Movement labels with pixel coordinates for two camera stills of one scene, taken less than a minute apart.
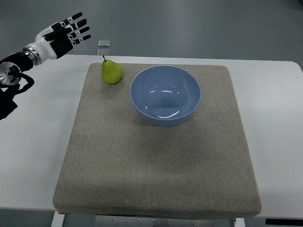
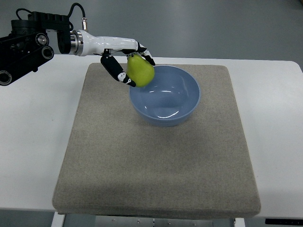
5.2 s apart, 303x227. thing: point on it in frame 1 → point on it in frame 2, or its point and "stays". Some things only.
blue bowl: [165, 96] stays
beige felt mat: [116, 163] stays
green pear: [111, 72] → [140, 71]
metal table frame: [59, 220] stays
